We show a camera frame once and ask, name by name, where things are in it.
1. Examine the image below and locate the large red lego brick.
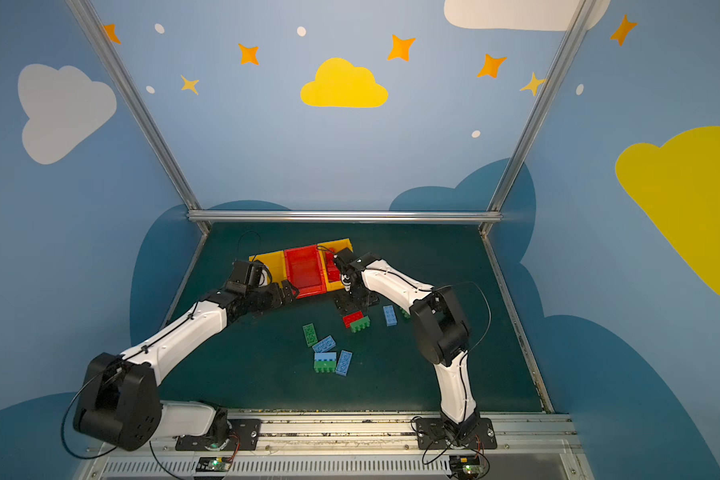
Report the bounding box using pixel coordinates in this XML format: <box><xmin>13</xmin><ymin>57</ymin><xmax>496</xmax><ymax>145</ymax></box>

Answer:
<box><xmin>342</xmin><ymin>311</ymin><xmax>364</xmax><ymax>328</ymax></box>

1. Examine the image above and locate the yellow bin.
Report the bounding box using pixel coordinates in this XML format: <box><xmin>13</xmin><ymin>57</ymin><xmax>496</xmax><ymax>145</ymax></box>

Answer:
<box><xmin>317</xmin><ymin>238</ymin><xmax>353</xmax><ymax>292</ymax></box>
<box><xmin>248</xmin><ymin>250</ymin><xmax>287</xmax><ymax>283</ymax></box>

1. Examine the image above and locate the red bin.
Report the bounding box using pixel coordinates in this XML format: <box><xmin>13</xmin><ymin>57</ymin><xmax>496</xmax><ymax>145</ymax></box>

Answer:
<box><xmin>284</xmin><ymin>245</ymin><xmax>327</xmax><ymax>299</ymax></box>

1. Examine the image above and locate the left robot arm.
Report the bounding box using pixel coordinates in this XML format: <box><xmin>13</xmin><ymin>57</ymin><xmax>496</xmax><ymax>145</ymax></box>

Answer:
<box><xmin>72</xmin><ymin>280</ymin><xmax>299</xmax><ymax>451</ymax></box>

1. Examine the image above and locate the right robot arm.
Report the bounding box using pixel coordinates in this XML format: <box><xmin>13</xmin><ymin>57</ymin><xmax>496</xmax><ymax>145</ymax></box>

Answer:
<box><xmin>333</xmin><ymin>249</ymin><xmax>479</xmax><ymax>442</ymax></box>

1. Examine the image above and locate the green lego brick center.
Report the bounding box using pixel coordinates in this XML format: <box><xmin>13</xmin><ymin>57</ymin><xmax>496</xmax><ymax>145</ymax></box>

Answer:
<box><xmin>350</xmin><ymin>316</ymin><xmax>370</xmax><ymax>333</ymax></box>

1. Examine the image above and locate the blue lego brick upright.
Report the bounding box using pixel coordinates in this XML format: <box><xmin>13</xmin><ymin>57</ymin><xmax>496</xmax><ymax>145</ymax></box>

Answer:
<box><xmin>383</xmin><ymin>305</ymin><xmax>398</xmax><ymax>327</ymax></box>

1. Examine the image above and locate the blue lego brick tilted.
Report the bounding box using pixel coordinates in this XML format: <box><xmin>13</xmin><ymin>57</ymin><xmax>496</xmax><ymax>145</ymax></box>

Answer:
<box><xmin>312</xmin><ymin>336</ymin><xmax>336</xmax><ymax>353</ymax></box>

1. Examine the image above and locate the dark green lego brick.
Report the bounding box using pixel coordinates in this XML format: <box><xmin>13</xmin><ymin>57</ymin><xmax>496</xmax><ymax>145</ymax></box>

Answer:
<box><xmin>302</xmin><ymin>323</ymin><xmax>318</xmax><ymax>348</ymax></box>

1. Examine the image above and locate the blue lego on green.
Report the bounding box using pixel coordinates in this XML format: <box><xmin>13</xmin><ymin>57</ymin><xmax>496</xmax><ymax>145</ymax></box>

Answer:
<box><xmin>314</xmin><ymin>352</ymin><xmax>337</xmax><ymax>362</ymax></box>

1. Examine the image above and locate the blue lego brick lower right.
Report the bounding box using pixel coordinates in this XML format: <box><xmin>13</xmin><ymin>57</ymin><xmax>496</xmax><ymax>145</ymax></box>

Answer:
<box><xmin>335</xmin><ymin>350</ymin><xmax>352</xmax><ymax>377</ymax></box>

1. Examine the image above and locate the green lego under blue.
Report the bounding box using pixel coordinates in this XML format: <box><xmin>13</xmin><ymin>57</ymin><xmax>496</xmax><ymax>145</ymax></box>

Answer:
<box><xmin>313</xmin><ymin>360</ymin><xmax>336</xmax><ymax>373</ymax></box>

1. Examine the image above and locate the left controller board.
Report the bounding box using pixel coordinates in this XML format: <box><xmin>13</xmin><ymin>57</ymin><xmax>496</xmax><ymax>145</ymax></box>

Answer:
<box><xmin>195</xmin><ymin>457</ymin><xmax>233</xmax><ymax>473</ymax></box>

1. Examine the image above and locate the controller board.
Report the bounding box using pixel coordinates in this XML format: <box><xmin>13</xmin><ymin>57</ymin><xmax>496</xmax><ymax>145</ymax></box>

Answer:
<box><xmin>448</xmin><ymin>455</ymin><xmax>483</xmax><ymax>480</ymax></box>
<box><xmin>195</xmin><ymin>457</ymin><xmax>233</xmax><ymax>473</ymax></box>

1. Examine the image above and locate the right controller board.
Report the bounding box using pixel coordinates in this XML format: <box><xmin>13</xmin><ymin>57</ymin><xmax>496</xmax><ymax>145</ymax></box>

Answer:
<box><xmin>448</xmin><ymin>455</ymin><xmax>483</xmax><ymax>480</ymax></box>

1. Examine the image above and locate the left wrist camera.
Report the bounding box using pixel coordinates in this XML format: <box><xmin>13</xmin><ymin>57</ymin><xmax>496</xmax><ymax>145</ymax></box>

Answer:
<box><xmin>229</xmin><ymin>260</ymin><xmax>272</xmax><ymax>288</ymax></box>

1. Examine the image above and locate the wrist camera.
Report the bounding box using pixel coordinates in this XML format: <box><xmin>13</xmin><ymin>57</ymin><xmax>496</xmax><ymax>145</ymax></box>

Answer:
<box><xmin>333</xmin><ymin>248</ymin><xmax>358</xmax><ymax>277</ymax></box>
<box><xmin>229</xmin><ymin>260</ymin><xmax>272</xmax><ymax>288</ymax></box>

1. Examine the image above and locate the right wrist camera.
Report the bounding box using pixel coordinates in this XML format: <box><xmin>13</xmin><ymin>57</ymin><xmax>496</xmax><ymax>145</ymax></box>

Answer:
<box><xmin>333</xmin><ymin>248</ymin><xmax>358</xmax><ymax>277</ymax></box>

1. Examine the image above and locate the horizontal aluminium frame bar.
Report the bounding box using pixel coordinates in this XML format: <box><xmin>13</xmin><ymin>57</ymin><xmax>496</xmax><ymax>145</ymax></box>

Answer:
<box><xmin>187</xmin><ymin>210</ymin><xmax>502</xmax><ymax>224</ymax></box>

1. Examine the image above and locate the left aluminium frame post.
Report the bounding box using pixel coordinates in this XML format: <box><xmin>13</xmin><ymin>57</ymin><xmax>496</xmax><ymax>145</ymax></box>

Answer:
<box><xmin>66</xmin><ymin>0</ymin><xmax>202</xmax><ymax>213</ymax></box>

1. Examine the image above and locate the aluminium frame post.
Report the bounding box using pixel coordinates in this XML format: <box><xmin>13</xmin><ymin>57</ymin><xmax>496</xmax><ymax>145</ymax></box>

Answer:
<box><xmin>66</xmin><ymin>0</ymin><xmax>202</xmax><ymax>213</ymax></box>
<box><xmin>479</xmin><ymin>0</ymin><xmax>598</xmax><ymax>240</ymax></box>

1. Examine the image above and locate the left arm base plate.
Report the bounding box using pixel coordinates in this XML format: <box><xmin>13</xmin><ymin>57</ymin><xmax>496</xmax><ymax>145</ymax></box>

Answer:
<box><xmin>175</xmin><ymin>418</ymin><xmax>262</xmax><ymax>453</ymax></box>

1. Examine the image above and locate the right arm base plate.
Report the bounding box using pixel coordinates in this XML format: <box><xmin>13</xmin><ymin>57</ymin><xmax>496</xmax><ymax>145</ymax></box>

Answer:
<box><xmin>411</xmin><ymin>416</ymin><xmax>498</xmax><ymax>451</ymax></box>

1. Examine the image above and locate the right aluminium frame post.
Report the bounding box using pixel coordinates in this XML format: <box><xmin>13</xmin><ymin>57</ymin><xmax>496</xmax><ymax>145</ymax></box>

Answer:
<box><xmin>479</xmin><ymin>0</ymin><xmax>598</xmax><ymax>240</ymax></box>

